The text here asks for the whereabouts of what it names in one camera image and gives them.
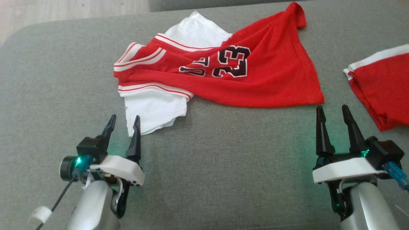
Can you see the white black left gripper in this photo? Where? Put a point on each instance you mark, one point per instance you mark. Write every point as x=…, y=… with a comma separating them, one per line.
x=123, y=169

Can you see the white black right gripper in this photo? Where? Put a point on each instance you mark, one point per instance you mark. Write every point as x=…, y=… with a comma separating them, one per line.
x=345, y=167

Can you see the red white basketball shorts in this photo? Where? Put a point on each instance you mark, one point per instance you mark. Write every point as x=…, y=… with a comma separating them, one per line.
x=383, y=86

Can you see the red white basketball jersey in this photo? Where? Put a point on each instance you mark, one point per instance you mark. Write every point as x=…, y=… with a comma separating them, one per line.
x=271, y=73

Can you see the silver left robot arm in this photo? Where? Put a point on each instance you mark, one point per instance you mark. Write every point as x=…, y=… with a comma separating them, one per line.
x=92, y=207

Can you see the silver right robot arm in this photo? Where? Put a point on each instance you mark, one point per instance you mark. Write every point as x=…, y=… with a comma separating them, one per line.
x=367, y=207

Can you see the grey sofa seat cushion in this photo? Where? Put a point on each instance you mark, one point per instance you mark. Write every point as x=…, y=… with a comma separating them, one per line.
x=223, y=166

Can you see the grey sofa back cushion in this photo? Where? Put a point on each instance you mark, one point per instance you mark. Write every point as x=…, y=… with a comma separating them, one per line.
x=207, y=3

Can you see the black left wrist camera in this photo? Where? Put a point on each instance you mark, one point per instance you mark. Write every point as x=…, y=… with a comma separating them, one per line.
x=91, y=147

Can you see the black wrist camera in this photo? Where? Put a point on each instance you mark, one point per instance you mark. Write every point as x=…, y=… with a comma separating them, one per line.
x=385, y=151
x=91, y=147

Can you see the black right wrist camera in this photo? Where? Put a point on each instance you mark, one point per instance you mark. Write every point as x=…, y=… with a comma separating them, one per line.
x=385, y=151

